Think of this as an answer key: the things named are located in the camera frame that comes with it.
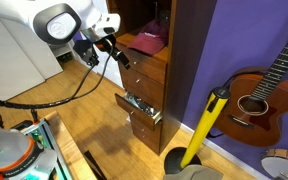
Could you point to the brown wooden cabinet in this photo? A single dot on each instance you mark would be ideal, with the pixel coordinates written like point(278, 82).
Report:
point(190, 66)

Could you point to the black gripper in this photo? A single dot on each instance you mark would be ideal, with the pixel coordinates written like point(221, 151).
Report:
point(105, 43)

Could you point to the white cabinet panels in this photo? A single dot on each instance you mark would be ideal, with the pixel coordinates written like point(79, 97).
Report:
point(10, 63)

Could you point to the maroon baseball cap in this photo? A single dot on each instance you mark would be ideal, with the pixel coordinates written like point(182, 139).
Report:
point(149, 41)

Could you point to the closed wooden drawer front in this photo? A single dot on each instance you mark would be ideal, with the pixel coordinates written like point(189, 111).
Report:
point(144, 88)

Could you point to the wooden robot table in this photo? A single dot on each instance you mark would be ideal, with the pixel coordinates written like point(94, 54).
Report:
point(67, 143)

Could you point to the aluminium frame electronics box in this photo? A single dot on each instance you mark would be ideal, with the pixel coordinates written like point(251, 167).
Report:
point(44, 136)

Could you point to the black round stanchion base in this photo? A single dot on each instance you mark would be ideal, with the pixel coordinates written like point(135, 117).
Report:
point(174, 160)

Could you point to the lowest wooden drawer front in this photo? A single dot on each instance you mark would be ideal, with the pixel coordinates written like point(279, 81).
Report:
point(147, 136)

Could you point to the wooden drawer with cardboard box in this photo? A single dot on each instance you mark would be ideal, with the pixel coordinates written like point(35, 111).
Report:
point(144, 66)

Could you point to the yellow stanchion post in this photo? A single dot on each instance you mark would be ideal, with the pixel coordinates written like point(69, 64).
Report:
point(204, 123)

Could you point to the silver clutter pile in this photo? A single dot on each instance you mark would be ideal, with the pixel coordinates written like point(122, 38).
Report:
point(140, 103)

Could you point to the banjo with white head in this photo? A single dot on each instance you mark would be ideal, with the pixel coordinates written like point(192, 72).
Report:
point(284, 165)

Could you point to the brown acoustic guitar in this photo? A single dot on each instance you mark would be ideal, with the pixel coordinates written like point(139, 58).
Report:
point(270, 113)

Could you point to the wooden drawer with silver clutter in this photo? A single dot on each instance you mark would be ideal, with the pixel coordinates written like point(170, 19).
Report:
point(134, 111)

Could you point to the white low shelf unit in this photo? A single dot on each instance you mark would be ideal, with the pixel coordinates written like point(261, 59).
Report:
point(61, 50)

